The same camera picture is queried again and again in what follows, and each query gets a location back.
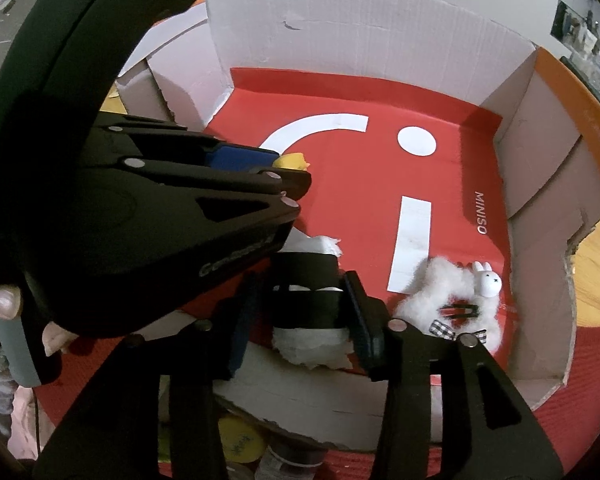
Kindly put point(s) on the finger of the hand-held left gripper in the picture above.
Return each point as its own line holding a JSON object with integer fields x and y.
{"x": 275, "y": 187}
{"x": 235, "y": 157}

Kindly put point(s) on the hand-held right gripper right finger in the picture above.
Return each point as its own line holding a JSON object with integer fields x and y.
{"x": 361, "y": 320}

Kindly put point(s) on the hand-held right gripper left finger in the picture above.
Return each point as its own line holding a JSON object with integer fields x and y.
{"x": 240, "y": 332}

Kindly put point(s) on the small yellow toy figure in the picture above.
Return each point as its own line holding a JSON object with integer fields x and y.
{"x": 290, "y": 161}

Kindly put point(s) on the black and white sock roll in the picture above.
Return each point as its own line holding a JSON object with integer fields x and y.
{"x": 305, "y": 350}

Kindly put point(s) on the cardboard box red lining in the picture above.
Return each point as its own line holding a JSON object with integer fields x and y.
{"x": 355, "y": 185}

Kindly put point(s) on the person's left hand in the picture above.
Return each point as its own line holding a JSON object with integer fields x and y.
{"x": 0, "y": 302}

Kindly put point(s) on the white plush bunny hair clip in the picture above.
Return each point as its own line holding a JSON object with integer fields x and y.
{"x": 445, "y": 285}

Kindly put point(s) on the red woven table mat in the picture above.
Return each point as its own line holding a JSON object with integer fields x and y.
{"x": 592, "y": 360}

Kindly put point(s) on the row of small ornaments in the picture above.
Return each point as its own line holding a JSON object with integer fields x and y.
{"x": 597, "y": 72}

